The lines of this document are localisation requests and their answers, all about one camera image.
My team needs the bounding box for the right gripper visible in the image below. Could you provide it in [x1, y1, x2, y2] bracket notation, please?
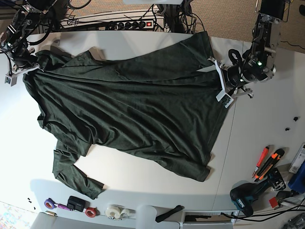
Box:
[6, 56, 38, 77]

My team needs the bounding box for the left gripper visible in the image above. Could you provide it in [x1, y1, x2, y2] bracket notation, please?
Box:
[208, 56, 254, 99]

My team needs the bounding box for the dark green long-sleeve t-shirt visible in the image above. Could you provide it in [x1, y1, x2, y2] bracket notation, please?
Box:
[23, 32, 227, 199]

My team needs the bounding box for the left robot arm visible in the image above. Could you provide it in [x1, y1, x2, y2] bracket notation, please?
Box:
[209, 0, 291, 107]

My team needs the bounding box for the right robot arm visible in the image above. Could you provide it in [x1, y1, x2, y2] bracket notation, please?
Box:
[0, 0, 57, 76]

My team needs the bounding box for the orange black utility knife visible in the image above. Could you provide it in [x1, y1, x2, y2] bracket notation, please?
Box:
[254, 148, 285, 182]

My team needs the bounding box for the black power strip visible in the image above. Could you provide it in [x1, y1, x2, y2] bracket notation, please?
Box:
[105, 21, 154, 31]

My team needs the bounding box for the blue box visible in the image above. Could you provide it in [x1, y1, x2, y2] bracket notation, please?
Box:
[288, 162, 305, 194]

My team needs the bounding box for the purple tape roll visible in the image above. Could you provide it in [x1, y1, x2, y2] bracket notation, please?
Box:
[44, 198, 56, 209]

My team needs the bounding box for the purple marker pen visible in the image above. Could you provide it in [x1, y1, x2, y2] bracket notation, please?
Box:
[55, 204, 72, 211]

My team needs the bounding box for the red tape roll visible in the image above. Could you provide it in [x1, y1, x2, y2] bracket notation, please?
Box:
[85, 208, 97, 218]

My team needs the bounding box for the clear tape roll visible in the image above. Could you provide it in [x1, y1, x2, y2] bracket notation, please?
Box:
[104, 205, 121, 219]
[120, 208, 135, 219]

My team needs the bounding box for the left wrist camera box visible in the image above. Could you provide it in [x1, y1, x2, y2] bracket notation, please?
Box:
[216, 91, 234, 108]

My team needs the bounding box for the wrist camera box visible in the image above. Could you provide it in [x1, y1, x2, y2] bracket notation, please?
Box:
[216, 91, 234, 108]
[5, 75, 17, 86]

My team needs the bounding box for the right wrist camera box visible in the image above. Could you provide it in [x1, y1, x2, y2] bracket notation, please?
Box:
[5, 75, 17, 86]

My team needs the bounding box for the teal black cordless drill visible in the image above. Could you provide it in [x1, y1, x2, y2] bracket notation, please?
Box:
[230, 168, 286, 217]

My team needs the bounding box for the black strap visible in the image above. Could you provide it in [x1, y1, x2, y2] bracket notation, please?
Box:
[155, 205, 183, 223]

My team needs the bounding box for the black action camera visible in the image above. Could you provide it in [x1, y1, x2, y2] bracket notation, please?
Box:
[67, 196, 86, 212]

